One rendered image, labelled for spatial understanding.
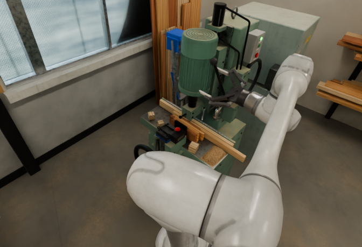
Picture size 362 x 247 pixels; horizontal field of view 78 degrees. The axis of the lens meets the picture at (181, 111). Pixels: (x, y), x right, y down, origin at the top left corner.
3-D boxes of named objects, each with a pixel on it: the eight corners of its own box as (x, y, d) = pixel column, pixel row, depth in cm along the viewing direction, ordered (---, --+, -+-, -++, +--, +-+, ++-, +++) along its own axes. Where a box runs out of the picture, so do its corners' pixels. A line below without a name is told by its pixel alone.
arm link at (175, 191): (197, 285, 92) (152, 258, 99) (211, 245, 102) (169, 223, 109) (203, 239, 35) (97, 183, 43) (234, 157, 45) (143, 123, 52)
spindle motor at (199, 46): (172, 87, 124) (174, 32, 104) (192, 76, 135) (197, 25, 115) (196, 101, 115) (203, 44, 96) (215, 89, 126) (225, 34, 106)
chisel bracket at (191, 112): (181, 117, 137) (181, 106, 132) (195, 107, 145) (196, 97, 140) (190, 123, 134) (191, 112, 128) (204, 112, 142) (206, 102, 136)
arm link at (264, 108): (260, 113, 99) (272, 86, 92) (294, 131, 91) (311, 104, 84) (250, 120, 91) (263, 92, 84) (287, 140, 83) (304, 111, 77)
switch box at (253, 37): (240, 60, 128) (247, 32, 118) (248, 55, 134) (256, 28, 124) (249, 64, 125) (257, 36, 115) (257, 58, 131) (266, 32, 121)
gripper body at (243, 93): (243, 111, 98) (225, 101, 102) (253, 96, 99) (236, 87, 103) (241, 104, 91) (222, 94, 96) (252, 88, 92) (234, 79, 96)
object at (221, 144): (172, 116, 150) (172, 112, 148) (174, 114, 151) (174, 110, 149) (242, 162, 124) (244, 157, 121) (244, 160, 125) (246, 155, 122)
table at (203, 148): (129, 129, 146) (128, 122, 143) (162, 109, 165) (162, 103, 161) (201, 187, 117) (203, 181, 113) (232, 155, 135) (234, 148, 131)
